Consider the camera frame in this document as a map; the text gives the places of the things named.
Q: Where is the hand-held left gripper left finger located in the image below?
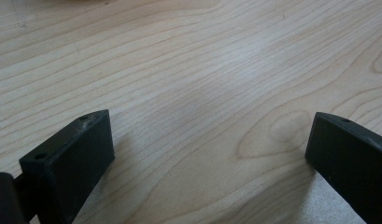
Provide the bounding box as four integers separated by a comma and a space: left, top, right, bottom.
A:
19, 108, 116, 224

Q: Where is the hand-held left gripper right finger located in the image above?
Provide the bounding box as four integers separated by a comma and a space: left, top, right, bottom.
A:
304, 112, 382, 224

